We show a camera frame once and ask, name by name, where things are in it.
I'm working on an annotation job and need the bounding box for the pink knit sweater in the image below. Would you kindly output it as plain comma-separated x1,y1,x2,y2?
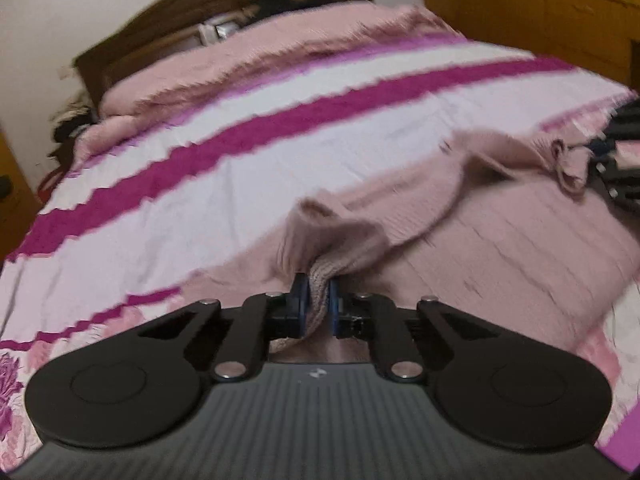
181,131,639,350

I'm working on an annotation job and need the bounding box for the dark nightstand with clothes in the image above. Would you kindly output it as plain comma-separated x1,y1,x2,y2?
37,90,96,204

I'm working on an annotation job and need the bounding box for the floral striped bed sheet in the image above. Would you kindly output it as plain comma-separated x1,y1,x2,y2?
1,34,639,470

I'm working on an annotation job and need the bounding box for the wooden wardrobe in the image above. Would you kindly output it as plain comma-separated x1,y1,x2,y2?
0,134,41,260

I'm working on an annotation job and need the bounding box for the pink knit blanket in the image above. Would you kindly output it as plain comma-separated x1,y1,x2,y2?
73,1,458,170

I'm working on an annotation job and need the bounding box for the dark wooden headboard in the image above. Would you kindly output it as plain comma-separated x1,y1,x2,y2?
72,0,374,111

